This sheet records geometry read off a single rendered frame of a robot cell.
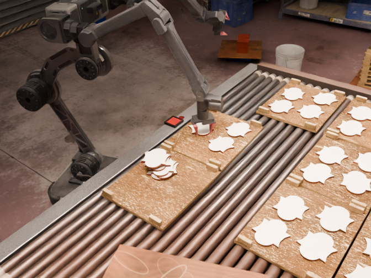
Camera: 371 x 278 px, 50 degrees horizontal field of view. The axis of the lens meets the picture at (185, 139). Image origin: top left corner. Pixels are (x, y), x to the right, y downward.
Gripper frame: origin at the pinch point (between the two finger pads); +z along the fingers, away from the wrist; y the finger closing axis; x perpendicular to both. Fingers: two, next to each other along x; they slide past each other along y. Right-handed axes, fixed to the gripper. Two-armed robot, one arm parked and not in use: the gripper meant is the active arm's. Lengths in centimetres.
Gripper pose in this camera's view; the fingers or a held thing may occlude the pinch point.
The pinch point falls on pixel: (203, 132)
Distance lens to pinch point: 205.2
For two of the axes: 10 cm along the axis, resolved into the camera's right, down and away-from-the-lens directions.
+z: 0.6, 8.1, 5.8
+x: -2.4, -5.5, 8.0
